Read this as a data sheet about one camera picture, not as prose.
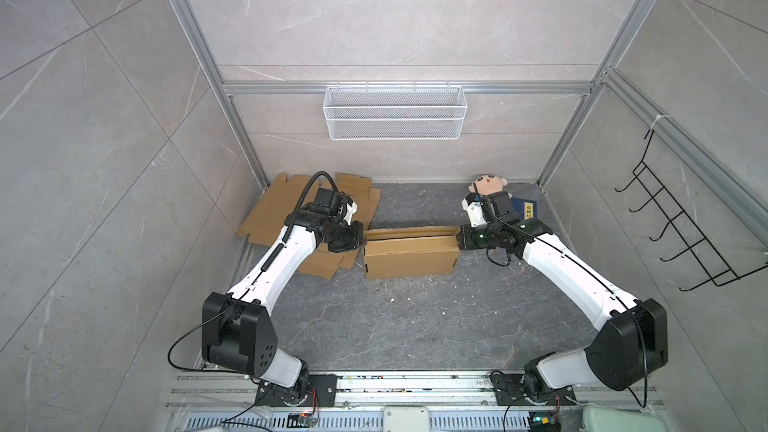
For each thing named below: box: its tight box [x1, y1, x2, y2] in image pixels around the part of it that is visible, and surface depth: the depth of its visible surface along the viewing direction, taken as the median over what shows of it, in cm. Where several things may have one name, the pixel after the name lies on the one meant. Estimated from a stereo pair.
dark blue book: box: [512, 197, 538, 221], surface depth 113 cm
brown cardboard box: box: [364, 226, 461, 279], surface depth 85 cm
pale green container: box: [580, 406, 671, 432], surface depth 70 cm
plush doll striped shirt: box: [468, 174, 509, 195], surface depth 113 cm
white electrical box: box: [383, 406, 430, 432], surface depth 70 cm
